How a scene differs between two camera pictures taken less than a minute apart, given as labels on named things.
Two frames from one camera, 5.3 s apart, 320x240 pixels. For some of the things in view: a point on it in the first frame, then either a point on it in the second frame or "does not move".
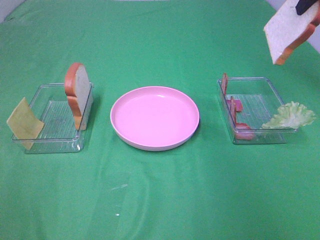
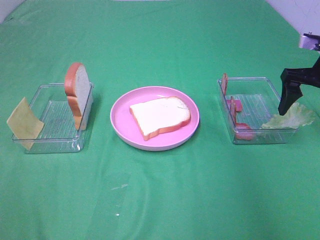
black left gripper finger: [303, 5] -> [291, 79]
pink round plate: [154, 118] does not move
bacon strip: [243, 131] does not move
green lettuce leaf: [291, 115] does not move
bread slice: [287, 30] -> [152, 116]
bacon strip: [239, 103] does not move
